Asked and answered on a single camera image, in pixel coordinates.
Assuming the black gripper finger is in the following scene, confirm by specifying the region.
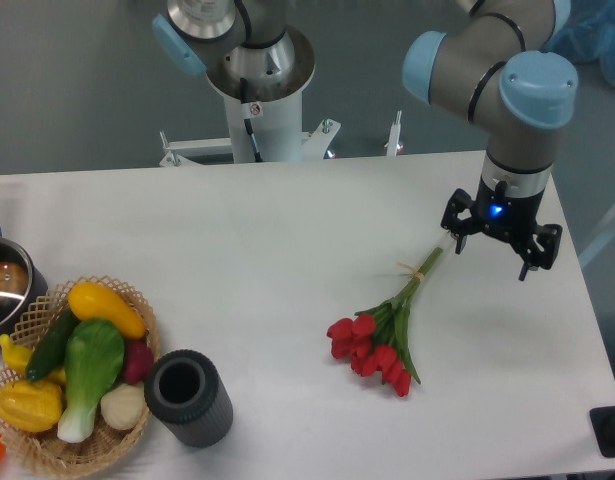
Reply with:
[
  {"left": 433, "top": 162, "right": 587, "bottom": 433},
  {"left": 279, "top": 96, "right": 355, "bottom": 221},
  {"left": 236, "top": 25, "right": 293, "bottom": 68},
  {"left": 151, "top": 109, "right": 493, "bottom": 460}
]
[
  {"left": 440, "top": 189, "right": 476, "bottom": 254},
  {"left": 518, "top": 224, "right": 563, "bottom": 281}
]

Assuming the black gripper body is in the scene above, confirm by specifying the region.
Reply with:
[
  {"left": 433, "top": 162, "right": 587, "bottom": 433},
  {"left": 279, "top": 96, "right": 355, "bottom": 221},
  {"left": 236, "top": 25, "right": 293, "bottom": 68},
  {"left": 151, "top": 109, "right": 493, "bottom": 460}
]
[{"left": 469, "top": 180, "right": 544, "bottom": 250}]

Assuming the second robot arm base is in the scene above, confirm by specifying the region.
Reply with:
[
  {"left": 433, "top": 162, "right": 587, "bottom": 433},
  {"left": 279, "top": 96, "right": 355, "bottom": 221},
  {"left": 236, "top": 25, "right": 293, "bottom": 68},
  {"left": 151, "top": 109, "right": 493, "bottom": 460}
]
[{"left": 152, "top": 1, "right": 315, "bottom": 103}]

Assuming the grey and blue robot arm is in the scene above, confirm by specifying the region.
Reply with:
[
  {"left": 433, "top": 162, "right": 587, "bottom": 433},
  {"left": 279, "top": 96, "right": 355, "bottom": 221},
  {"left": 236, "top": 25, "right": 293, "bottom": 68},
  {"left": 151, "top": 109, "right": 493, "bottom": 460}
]
[{"left": 402, "top": 1, "right": 578, "bottom": 278}]

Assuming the red tulip bouquet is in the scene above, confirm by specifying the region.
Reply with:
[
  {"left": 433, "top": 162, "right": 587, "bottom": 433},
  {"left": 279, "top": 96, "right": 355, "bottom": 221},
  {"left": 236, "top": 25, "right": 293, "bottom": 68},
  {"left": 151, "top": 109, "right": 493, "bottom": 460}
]
[{"left": 326, "top": 247, "right": 444, "bottom": 398}]

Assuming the black device at edge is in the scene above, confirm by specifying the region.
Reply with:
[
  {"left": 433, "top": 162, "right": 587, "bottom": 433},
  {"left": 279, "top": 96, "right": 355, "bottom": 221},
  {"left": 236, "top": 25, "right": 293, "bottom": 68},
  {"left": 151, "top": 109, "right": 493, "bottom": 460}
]
[{"left": 589, "top": 406, "right": 615, "bottom": 458}]

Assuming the blue plastic bag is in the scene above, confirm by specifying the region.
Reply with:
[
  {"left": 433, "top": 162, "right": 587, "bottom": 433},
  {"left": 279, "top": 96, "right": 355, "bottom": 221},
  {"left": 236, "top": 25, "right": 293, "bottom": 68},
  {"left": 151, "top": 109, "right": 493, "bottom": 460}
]
[{"left": 543, "top": 1, "right": 615, "bottom": 89}]

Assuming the dark grey ribbed vase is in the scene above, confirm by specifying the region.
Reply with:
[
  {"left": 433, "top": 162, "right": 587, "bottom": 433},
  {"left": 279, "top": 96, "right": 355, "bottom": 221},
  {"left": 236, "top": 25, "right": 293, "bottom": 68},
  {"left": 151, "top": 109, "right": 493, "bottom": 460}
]
[{"left": 144, "top": 349, "right": 234, "bottom": 448}]

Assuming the red radish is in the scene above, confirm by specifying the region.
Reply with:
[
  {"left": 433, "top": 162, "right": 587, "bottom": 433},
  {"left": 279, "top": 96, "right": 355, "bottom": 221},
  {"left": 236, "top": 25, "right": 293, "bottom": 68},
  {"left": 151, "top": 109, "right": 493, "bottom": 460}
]
[{"left": 121, "top": 341, "right": 154, "bottom": 385}]

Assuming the yellow squash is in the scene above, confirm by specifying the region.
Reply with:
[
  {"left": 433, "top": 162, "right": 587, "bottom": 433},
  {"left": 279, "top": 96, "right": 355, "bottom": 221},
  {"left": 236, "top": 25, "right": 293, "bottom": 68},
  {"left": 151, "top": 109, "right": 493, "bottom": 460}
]
[{"left": 67, "top": 282, "right": 147, "bottom": 340}]

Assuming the green bok choy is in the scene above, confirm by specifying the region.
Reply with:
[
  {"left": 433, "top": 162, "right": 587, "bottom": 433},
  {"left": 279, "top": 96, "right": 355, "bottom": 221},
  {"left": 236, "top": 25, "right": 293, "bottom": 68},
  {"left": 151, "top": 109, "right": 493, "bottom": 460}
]
[{"left": 57, "top": 319, "right": 125, "bottom": 444}]

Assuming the white garlic bulb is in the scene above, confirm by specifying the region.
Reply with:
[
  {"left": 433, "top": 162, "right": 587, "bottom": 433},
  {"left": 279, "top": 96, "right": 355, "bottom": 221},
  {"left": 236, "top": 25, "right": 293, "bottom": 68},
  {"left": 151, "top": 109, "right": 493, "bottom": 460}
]
[{"left": 100, "top": 383, "right": 145, "bottom": 431}]

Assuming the woven wicker basket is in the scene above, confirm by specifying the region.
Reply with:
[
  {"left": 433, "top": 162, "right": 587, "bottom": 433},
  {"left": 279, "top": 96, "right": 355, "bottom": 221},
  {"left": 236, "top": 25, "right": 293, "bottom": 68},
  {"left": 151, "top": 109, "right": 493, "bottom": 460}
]
[{"left": 0, "top": 276, "right": 160, "bottom": 479}]

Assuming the green cucumber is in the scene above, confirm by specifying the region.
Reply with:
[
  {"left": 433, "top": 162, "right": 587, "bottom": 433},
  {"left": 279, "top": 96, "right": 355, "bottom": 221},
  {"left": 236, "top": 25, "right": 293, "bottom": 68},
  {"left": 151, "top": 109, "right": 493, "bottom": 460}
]
[{"left": 25, "top": 309, "right": 80, "bottom": 382}]

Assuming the yellow banana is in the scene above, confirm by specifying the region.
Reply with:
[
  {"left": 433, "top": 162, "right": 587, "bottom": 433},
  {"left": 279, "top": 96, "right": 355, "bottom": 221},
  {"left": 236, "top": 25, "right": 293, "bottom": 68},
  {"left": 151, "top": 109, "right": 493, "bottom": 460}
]
[{"left": 0, "top": 334, "right": 66, "bottom": 386}]

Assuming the yellow bell pepper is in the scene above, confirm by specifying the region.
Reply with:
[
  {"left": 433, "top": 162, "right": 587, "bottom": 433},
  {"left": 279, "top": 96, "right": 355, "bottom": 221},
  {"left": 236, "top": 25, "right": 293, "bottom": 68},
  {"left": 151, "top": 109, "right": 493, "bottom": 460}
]
[{"left": 0, "top": 380, "right": 63, "bottom": 433}]

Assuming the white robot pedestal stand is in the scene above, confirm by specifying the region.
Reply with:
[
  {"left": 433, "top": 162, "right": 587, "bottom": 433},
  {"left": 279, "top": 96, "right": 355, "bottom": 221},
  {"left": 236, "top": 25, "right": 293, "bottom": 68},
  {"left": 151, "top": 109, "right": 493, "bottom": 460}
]
[{"left": 158, "top": 92, "right": 406, "bottom": 168}]

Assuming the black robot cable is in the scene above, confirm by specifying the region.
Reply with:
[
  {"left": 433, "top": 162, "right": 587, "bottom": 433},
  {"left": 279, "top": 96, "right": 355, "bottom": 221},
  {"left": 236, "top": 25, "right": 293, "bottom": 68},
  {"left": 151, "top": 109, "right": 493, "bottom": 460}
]
[{"left": 238, "top": 77, "right": 264, "bottom": 164}]

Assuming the blue handled saucepan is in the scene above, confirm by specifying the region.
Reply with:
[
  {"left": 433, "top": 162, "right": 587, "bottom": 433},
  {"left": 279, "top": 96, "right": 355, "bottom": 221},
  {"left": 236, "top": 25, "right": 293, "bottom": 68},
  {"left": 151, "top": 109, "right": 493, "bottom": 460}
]
[{"left": 0, "top": 225, "right": 47, "bottom": 336}]

